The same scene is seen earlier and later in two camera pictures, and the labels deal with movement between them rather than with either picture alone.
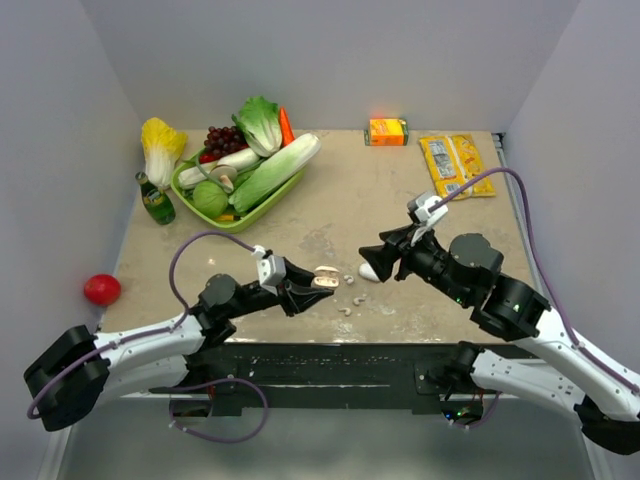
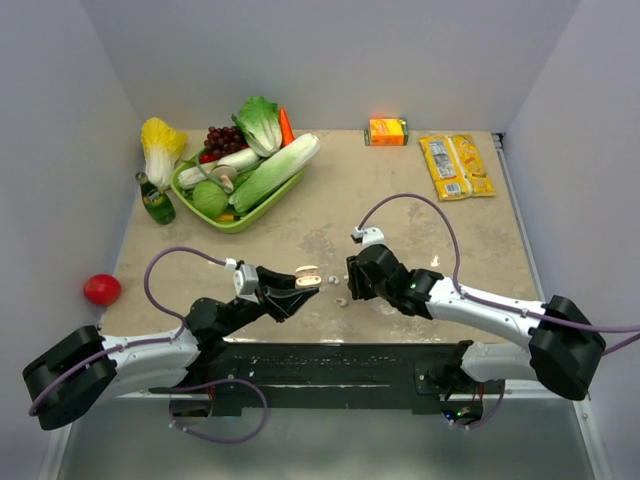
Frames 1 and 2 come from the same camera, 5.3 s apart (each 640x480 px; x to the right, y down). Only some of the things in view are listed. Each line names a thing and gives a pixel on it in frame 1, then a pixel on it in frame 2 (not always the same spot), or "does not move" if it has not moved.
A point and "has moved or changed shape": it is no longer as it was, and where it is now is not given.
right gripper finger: x=381 y=259 to x=357 y=281
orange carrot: x=287 y=132 does not move
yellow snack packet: x=452 y=160 does not move
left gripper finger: x=297 y=275 to x=275 y=279
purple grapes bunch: x=220 y=141 does not move
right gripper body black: x=423 y=259 to x=379 y=291
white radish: x=190 y=177 does not move
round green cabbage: x=209 y=198 does not move
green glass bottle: x=158 y=205 does not move
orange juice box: x=387 y=132 does not move
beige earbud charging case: x=326 y=277 has moved or changed shape
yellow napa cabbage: x=162 y=146 does not move
